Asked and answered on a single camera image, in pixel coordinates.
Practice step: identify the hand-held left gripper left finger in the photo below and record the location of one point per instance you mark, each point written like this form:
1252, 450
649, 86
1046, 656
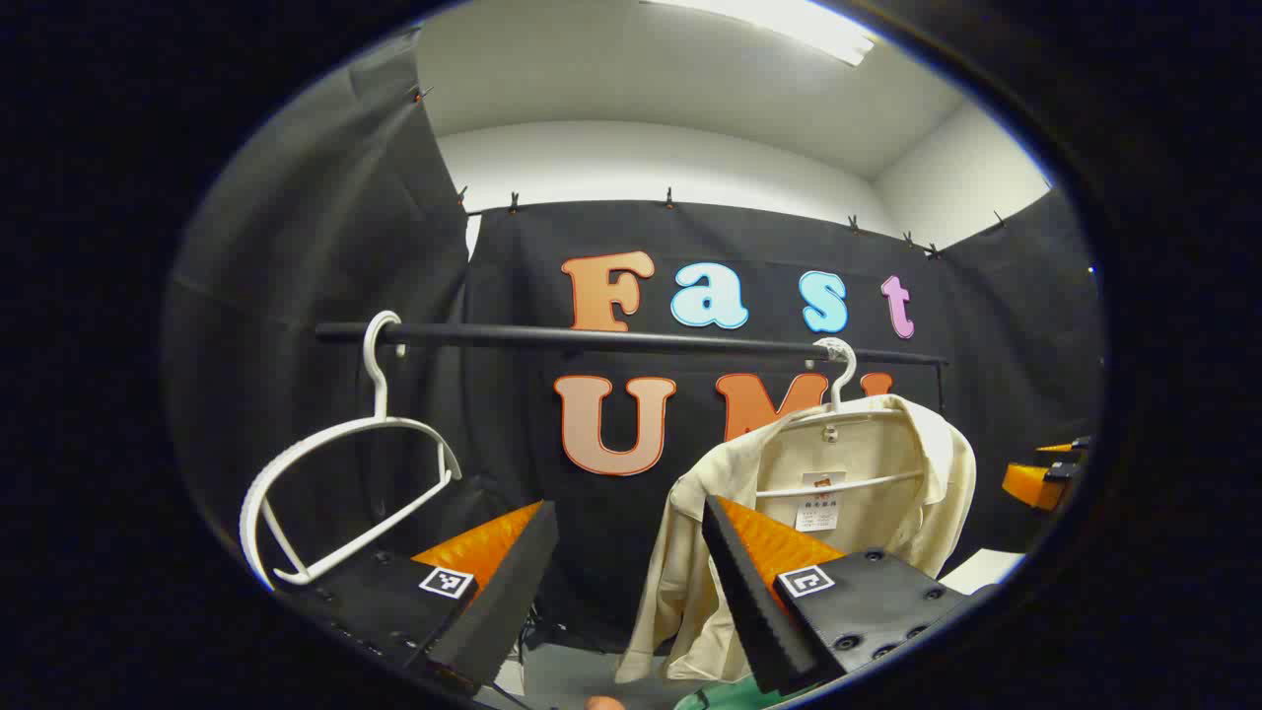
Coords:
498, 602

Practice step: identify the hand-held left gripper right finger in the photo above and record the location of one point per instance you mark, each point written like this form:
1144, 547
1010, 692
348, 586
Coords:
754, 602

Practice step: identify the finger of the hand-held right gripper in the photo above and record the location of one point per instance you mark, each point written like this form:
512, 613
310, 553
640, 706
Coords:
1065, 447
1030, 485

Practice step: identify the green laundry hamper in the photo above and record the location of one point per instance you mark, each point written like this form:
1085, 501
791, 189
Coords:
730, 698

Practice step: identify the cream shirt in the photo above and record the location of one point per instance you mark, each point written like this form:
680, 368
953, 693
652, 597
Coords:
868, 454

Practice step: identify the white plastic hanger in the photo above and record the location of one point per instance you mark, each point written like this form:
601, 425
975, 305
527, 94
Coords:
379, 391
837, 390

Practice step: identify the black backdrop cloth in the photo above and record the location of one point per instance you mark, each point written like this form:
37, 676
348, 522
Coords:
611, 523

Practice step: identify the row of small backdrop clips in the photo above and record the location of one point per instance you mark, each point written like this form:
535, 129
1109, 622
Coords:
513, 204

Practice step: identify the black clothes rail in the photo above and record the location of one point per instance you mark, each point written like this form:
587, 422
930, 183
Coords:
493, 336

